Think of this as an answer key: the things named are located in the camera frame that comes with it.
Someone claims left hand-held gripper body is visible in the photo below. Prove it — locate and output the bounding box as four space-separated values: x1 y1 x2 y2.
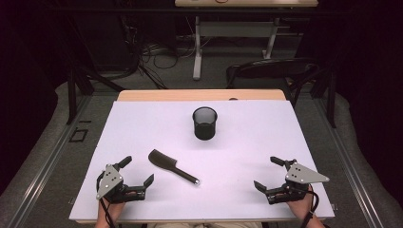
95 163 147 204

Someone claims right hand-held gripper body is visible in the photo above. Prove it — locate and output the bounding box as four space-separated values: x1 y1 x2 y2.
265 161 331 205

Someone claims black comb with handle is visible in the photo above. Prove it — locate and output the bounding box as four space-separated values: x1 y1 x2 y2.
147 148 202 186

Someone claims black mesh pen cup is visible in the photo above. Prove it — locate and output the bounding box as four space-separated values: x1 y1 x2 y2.
192 106 219 142

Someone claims person's left hand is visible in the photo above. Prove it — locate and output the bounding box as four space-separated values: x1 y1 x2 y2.
96 199 126 223

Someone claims person's right hand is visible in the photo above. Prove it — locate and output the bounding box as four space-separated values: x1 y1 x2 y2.
285 185 316 221

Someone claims white foam board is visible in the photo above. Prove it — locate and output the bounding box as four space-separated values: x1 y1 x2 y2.
68 100 336 221

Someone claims black metal stand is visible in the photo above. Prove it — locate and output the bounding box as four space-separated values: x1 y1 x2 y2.
65 18 126 125
310 67 337 129

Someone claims black chair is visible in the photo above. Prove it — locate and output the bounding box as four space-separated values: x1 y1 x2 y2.
225 57 321 107

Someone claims wooden table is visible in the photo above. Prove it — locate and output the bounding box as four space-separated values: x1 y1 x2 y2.
75 88 327 225

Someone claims white-legged wooden desk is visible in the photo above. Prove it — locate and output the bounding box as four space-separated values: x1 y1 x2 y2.
174 0 319 81

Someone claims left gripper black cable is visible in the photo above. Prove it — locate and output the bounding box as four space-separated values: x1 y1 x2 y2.
95 170 117 228

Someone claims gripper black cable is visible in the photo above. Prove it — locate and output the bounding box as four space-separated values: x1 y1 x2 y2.
95 170 117 228
298 186 319 228

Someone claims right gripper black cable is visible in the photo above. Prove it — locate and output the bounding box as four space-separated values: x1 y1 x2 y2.
298 186 319 228

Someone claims metal floor rail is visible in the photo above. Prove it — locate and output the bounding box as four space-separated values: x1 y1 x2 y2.
4 94 93 228
312 98 386 228

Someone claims bundle of floor cables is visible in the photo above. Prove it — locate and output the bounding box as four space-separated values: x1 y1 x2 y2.
122 15 203 89

